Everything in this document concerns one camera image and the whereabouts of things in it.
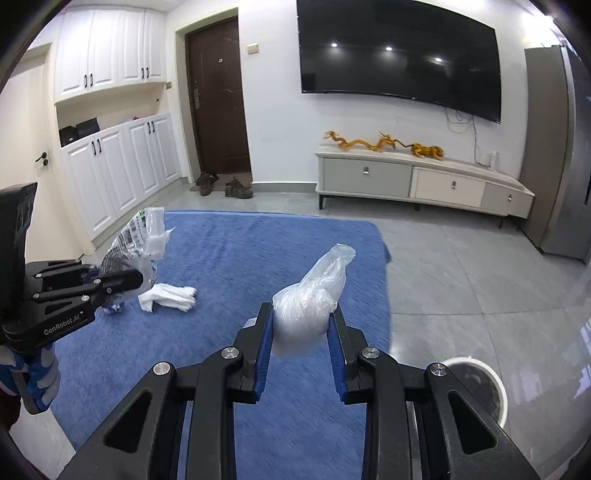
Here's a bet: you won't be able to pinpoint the white door with black handle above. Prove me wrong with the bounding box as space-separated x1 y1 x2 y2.
0 44 93 273

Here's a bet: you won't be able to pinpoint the white base cabinets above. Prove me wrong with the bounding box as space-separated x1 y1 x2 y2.
60 113 182 241

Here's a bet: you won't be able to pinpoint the long gold dragon figurine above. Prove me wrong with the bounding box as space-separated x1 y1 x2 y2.
323 130 403 153

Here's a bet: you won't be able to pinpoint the silver refrigerator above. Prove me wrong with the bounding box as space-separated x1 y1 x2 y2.
522 45 591 265

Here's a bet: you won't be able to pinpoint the person's left hand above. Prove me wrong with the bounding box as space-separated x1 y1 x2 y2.
0 344 62 411

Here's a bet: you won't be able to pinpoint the blue fluffy mat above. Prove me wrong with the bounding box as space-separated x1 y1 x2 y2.
48 210 393 480

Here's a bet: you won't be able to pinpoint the white cable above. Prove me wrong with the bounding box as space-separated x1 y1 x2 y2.
445 107 491 164

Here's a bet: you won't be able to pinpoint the dark brown entrance door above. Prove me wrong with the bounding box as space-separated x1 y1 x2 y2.
185 17 252 175

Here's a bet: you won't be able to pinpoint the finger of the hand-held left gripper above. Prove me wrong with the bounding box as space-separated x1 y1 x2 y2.
95 269 144 302

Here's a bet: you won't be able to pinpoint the grey white television cabinet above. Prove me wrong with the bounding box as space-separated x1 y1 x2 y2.
315 144 536 229

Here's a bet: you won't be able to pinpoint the grey white waste bin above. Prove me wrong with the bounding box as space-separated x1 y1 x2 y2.
441 355 508 425

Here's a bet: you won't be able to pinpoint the printed clear plastic bag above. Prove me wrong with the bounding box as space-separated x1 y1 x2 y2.
99 207 166 315

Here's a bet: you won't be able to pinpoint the white crumpled tissue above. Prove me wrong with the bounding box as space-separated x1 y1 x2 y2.
139 283 198 315

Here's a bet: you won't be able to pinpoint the short gold figurine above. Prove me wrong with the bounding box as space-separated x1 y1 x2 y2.
406 143 445 160

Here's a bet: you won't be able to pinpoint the white plastic bag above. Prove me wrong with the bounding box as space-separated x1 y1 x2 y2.
271 243 357 360

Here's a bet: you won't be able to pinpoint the brown shoe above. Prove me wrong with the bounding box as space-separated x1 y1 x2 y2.
225 178 254 199
195 172 220 195

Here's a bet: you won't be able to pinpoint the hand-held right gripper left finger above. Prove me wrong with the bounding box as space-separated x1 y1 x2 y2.
58 302 275 480

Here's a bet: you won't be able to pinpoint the black wall television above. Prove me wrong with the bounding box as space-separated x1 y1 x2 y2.
296 0 502 124

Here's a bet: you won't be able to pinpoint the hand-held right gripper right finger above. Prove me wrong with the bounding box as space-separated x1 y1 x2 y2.
327 307 541 480

